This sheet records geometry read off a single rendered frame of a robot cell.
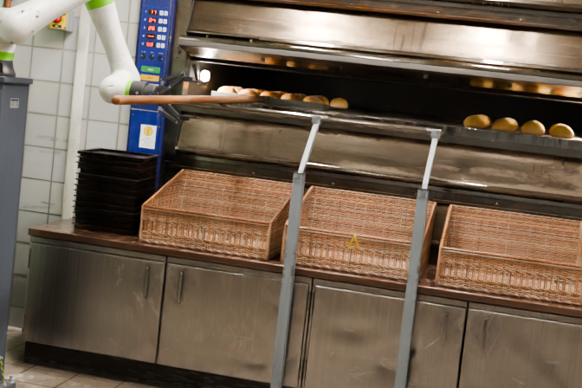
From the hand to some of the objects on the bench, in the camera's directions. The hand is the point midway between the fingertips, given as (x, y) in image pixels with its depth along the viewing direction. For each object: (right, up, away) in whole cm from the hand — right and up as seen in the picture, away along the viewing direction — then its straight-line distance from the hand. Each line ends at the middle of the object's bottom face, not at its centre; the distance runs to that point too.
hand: (197, 100), depth 415 cm
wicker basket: (+122, -73, +19) cm, 144 cm away
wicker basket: (+5, -58, +45) cm, 74 cm away
